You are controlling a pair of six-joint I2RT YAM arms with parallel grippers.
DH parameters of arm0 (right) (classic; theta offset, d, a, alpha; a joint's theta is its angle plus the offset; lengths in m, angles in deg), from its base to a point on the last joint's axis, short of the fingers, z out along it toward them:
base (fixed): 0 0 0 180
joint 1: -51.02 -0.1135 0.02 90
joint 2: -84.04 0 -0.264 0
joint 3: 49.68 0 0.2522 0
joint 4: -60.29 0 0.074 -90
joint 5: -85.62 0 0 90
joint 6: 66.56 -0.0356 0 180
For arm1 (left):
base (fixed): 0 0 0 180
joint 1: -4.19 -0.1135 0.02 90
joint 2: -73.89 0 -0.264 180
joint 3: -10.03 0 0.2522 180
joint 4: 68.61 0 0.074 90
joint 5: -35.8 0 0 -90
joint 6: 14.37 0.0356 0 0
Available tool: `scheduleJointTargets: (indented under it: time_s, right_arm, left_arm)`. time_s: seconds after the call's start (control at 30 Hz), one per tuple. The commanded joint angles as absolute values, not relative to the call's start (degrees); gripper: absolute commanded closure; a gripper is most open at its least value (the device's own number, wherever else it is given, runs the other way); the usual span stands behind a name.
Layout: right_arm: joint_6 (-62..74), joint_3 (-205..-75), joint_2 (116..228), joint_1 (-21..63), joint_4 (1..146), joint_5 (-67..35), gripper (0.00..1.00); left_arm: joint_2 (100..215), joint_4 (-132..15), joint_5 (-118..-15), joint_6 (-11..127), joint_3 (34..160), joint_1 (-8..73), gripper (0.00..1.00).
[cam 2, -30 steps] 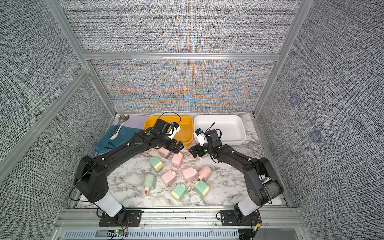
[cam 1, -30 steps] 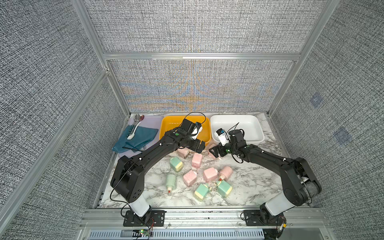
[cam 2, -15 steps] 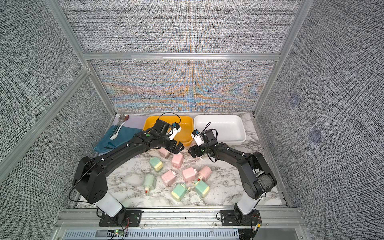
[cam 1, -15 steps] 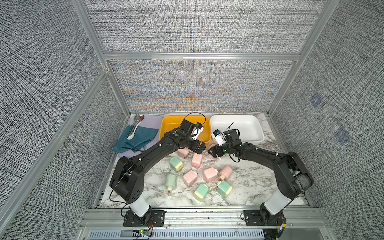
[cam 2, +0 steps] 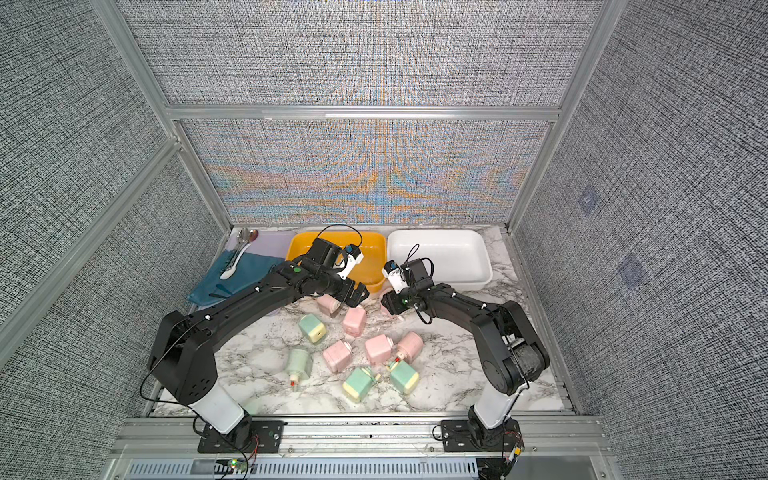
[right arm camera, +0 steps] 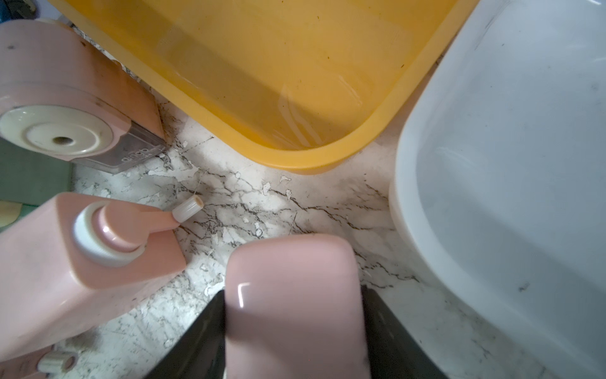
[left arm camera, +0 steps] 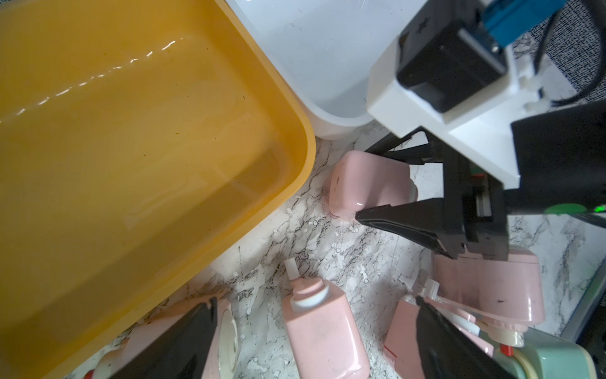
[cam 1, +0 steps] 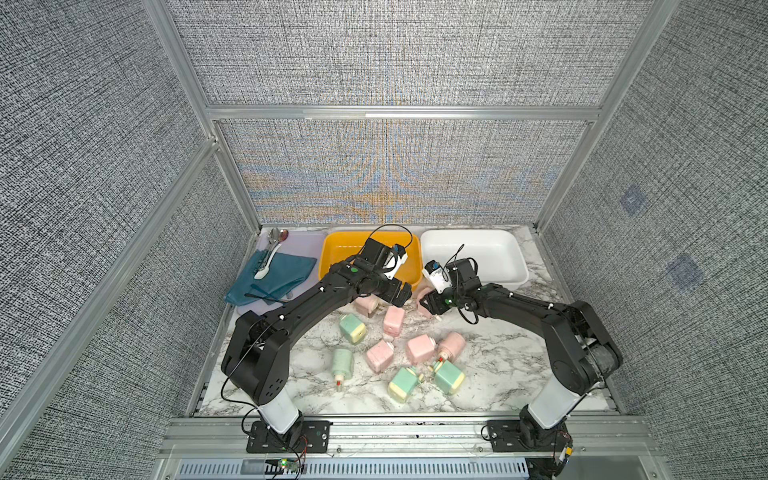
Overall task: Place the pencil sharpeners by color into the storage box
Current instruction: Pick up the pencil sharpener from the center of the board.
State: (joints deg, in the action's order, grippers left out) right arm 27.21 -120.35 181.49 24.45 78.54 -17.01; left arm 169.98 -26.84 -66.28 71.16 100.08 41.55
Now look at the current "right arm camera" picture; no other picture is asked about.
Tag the green sharpener upper left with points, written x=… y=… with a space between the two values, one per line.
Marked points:
x=28 y=180

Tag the white plastic tray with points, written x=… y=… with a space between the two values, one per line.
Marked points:
x=499 y=180

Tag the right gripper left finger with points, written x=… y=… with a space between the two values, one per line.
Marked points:
x=200 y=353

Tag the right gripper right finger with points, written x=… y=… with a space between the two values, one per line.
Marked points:
x=392 y=351

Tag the pink sharpener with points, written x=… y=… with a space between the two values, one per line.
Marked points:
x=80 y=261
x=62 y=97
x=294 y=310
x=40 y=364

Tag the yellow plastic tray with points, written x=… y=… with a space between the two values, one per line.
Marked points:
x=295 y=85

